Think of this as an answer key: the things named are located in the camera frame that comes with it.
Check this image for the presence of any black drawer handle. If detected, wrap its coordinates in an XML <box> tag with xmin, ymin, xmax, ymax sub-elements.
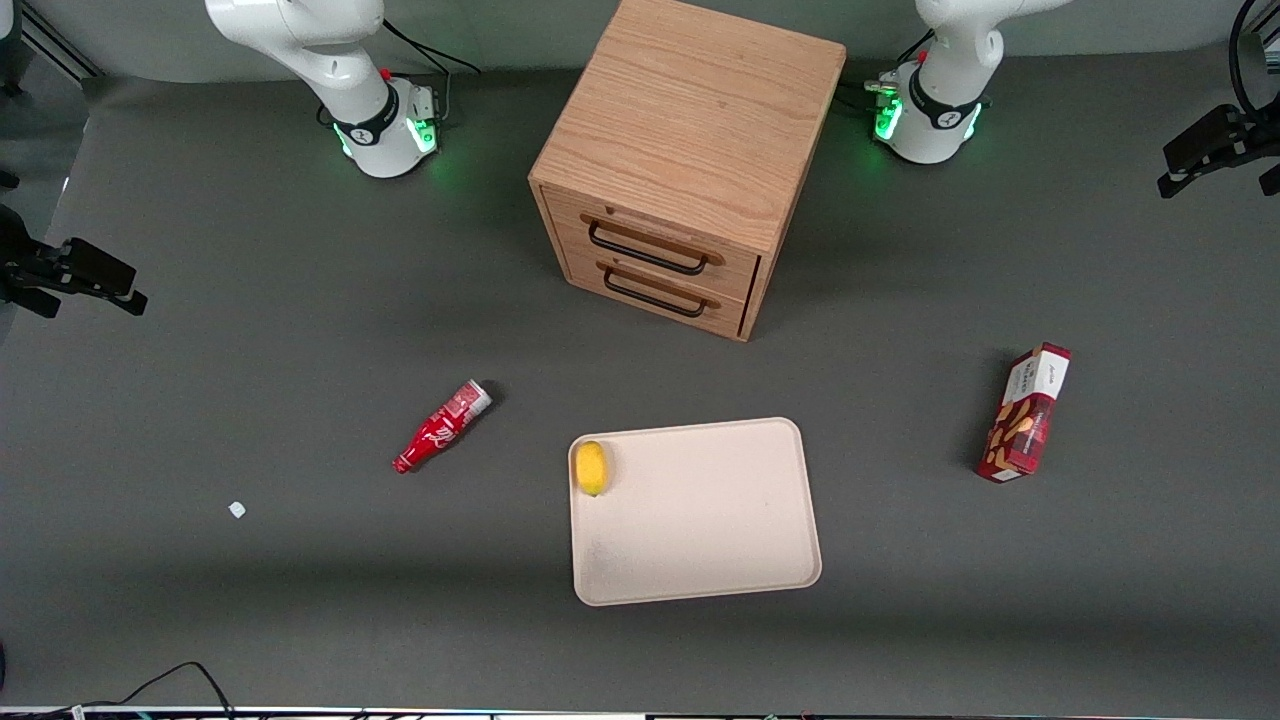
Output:
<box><xmin>602</xmin><ymin>265</ymin><xmax>708</xmax><ymax>320</ymax></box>
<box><xmin>587</xmin><ymin>220</ymin><xmax>711</xmax><ymax>277</ymax></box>

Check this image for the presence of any aluminium frame rail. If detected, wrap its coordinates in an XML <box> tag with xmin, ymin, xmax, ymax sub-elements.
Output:
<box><xmin>18</xmin><ymin>3</ymin><xmax>103</xmax><ymax>83</ymax></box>

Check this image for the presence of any red tartan cookie box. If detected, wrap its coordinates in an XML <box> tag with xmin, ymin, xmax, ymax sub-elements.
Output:
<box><xmin>977</xmin><ymin>342</ymin><xmax>1073</xmax><ymax>485</ymax></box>

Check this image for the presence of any yellow lemon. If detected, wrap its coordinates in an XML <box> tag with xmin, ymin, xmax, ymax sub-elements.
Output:
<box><xmin>574</xmin><ymin>441</ymin><xmax>610</xmax><ymax>498</ymax></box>

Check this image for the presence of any black cable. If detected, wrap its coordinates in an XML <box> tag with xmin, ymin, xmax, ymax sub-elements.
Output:
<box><xmin>382</xmin><ymin>18</ymin><xmax>482</xmax><ymax>77</ymax></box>
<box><xmin>0</xmin><ymin>661</ymin><xmax>237</xmax><ymax>719</ymax></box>

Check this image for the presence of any beige plastic tray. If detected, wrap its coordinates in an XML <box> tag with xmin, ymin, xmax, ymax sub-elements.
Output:
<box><xmin>567</xmin><ymin>417</ymin><xmax>824</xmax><ymax>608</ymax></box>

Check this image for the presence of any wooden two-drawer cabinet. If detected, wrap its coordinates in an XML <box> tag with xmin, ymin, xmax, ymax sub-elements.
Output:
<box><xmin>528</xmin><ymin>0</ymin><xmax>849</xmax><ymax>344</ymax></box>

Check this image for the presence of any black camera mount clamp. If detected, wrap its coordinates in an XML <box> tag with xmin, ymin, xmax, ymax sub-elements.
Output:
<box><xmin>1157</xmin><ymin>0</ymin><xmax>1280</xmax><ymax>200</ymax></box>
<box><xmin>0</xmin><ymin>204</ymin><xmax>150</xmax><ymax>320</ymax></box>

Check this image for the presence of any red soda bottle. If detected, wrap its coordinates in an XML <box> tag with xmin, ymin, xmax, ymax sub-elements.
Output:
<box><xmin>391</xmin><ymin>379</ymin><xmax>494</xmax><ymax>476</ymax></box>

